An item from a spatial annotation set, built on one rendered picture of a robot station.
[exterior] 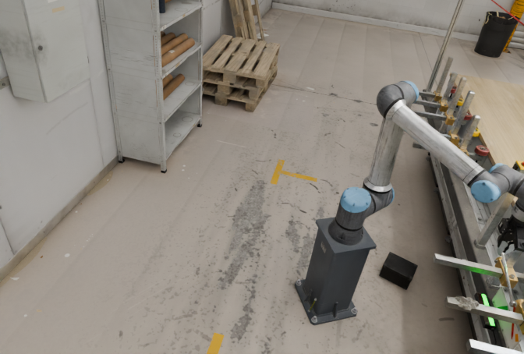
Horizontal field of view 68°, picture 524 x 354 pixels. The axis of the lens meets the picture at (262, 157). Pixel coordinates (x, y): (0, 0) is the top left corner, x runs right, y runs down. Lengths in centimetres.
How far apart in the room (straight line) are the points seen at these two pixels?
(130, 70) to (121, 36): 26
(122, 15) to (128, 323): 201
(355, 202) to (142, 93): 189
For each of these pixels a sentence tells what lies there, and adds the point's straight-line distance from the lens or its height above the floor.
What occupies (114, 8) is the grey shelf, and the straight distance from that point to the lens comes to 307.
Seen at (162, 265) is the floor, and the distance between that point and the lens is 278.
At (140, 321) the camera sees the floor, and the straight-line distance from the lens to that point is 255.
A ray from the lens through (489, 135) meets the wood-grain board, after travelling 309.
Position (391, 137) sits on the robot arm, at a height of 119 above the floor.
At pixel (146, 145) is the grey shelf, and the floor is 25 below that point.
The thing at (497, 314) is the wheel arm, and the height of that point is 86.
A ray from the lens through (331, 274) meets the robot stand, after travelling 229.
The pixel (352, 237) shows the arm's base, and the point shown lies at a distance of 218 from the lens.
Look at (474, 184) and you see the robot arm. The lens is 169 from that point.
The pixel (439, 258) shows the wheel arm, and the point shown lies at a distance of 198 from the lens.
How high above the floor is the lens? 212
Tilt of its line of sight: 34 degrees down
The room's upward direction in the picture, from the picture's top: 7 degrees clockwise
